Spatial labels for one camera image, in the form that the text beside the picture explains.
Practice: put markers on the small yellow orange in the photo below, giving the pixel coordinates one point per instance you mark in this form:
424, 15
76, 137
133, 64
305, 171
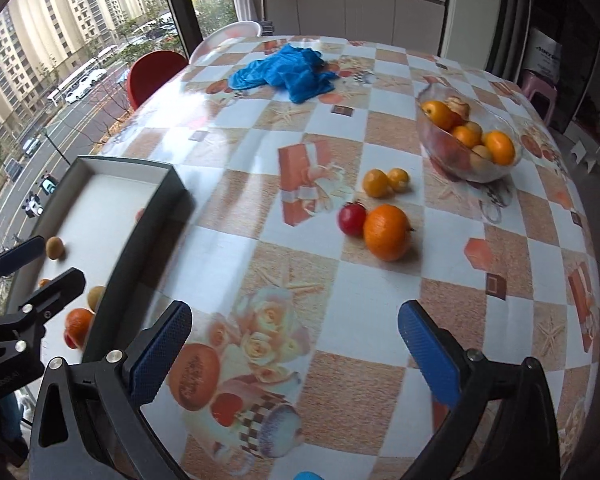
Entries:
376, 183
399, 179

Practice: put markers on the brown kiwi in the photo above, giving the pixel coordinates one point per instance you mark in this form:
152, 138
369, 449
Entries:
96, 297
55, 248

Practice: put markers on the white chair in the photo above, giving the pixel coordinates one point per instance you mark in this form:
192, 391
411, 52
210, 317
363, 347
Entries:
225, 35

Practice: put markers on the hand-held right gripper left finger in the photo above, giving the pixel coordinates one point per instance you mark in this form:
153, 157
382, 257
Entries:
155, 355

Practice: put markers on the pink plastic stool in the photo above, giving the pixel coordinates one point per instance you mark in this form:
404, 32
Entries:
541, 94

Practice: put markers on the checkered printed tablecloth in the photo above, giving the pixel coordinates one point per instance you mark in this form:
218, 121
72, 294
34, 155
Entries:
330, 285

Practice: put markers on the pale yellow round fruit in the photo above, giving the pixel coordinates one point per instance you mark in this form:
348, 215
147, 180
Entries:
480, 156

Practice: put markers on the white tray with dark rim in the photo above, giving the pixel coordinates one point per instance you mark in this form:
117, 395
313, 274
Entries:
110, 200

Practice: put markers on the red chair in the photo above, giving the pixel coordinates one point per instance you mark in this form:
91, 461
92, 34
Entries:
152, 77

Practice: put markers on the blue cloth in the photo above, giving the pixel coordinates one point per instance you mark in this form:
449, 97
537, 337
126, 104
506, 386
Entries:
285, 72

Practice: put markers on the white low cabinet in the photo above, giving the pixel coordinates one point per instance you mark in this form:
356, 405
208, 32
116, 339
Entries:
355, 15

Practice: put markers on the white paper bag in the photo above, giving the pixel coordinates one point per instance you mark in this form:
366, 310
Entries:
545, 55

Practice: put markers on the small red fruit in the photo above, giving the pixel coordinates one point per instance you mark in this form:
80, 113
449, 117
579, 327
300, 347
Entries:
139, 215

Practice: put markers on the red apple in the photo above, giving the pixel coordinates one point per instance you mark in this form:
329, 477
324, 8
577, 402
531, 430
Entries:
351, 218

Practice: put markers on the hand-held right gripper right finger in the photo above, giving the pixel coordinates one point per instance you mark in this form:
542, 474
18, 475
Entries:
430, 355

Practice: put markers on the small white step stool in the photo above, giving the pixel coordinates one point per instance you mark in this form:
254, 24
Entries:
586, 156

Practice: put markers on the orange with red patch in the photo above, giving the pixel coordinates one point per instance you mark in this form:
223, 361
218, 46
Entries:
77, 327

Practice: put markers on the orange in glass bowl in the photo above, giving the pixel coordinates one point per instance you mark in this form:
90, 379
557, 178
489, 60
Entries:
437, 114
500, 147

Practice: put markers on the large orange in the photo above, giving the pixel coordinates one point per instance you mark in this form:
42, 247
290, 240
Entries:
387, 232

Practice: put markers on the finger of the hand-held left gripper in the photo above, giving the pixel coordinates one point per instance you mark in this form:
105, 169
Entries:
20, 255
60, 290

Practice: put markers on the clear glass fruit bowl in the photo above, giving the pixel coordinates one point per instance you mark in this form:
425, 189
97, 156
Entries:
460, 160

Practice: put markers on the small orange in bowl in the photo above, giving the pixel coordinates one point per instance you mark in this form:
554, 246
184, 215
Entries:
466, 136

